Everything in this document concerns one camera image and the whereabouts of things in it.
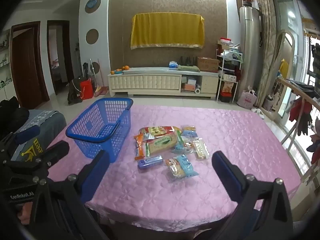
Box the yellow clear snack packet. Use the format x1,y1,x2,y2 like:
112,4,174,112
192,138,210,160

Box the white shelf rack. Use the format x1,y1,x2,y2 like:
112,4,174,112
216,50,243,103

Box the white slippers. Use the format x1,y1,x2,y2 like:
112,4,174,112
251,107,265,119

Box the small light blue snack packet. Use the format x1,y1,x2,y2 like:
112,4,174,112
180,124,197,137

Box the wooden drying rack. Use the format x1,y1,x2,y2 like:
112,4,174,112
275,76,320,188

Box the black bag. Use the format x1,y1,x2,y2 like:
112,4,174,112
67,77,83,105

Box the brown wooden door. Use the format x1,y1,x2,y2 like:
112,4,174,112
10,21,50,109

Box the black cloth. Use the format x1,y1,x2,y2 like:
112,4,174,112
0,96,30,140

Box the pink bag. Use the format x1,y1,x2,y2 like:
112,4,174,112
237,86,258,110

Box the plain round wall decor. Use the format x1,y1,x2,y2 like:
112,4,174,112
85,29,99,43

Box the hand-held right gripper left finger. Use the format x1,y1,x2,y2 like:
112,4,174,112
30,149,111,240

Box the wall shelf with bottles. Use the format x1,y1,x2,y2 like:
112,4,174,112
0,30,13,88

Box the round wall decor blue plate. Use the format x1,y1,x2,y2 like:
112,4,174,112
84,0,101,14

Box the silver standing air conditioner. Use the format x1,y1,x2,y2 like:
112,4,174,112
239,6,262,90

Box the blue plastic basket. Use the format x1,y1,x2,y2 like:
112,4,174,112
65,98,134,163

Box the red yellow silver snack packet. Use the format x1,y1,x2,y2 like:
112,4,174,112
139,126,181,138

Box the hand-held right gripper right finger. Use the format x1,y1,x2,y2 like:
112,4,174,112
211,151,294,240

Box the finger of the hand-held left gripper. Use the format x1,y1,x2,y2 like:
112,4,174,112
2,140,70,178
0,125,41,157

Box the pink quilted tablecloth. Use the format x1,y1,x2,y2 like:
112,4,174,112
46,104,302,233

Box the red garment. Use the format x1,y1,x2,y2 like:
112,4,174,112
289,97,313,123

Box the grey covered chair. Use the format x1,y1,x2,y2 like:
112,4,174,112
15,110,67,160

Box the blue chewing gum box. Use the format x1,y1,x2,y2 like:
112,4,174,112
137,155,163,170

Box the pink broom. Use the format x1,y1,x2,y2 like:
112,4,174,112
94,59,109,97

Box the cream TV cabinet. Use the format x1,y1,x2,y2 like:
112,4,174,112
107,67,220,99

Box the green cushion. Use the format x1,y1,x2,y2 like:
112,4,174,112
177,65,200,72

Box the dark framed doorway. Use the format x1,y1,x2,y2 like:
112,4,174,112
47,20,74,95

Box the blue white cartoon snack packet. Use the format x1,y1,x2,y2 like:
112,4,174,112
164,154,199,182

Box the brown cardboard box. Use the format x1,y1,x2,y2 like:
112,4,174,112
197,57,220,73

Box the yellow cloth cover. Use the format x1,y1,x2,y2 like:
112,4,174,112
130,12,205,50

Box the red bag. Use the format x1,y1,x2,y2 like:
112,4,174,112
79,77,93,100

